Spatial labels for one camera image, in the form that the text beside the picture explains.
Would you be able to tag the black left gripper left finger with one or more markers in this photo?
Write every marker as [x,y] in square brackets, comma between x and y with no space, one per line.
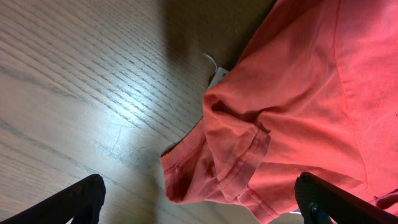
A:
[79,203]

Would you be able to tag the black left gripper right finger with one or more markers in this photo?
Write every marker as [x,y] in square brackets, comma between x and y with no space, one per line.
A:
[322,202]

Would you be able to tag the red printed t-shirt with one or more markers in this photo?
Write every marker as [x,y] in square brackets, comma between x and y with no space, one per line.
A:
[314,91]

